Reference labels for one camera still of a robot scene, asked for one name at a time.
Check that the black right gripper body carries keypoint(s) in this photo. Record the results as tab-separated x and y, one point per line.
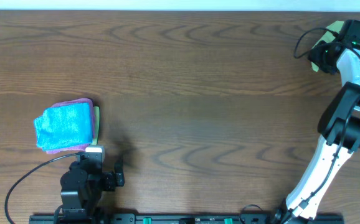
320	56

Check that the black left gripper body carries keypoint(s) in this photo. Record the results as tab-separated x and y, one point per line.
109	181

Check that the green microfiber cloth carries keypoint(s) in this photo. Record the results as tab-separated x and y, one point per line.
328	37

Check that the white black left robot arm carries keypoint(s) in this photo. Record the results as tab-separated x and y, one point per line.
82	188

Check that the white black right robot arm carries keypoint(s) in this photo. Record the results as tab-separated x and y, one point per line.
339	129

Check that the green folded cloth in stack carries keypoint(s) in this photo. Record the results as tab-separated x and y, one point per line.
96	125

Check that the blue folded microfiber cloth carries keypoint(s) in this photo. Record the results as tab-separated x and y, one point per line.
63	127

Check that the purple folded microfiber cloth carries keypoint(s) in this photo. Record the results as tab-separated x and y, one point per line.
80	147

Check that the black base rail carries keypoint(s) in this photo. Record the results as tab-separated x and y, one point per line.
129	218

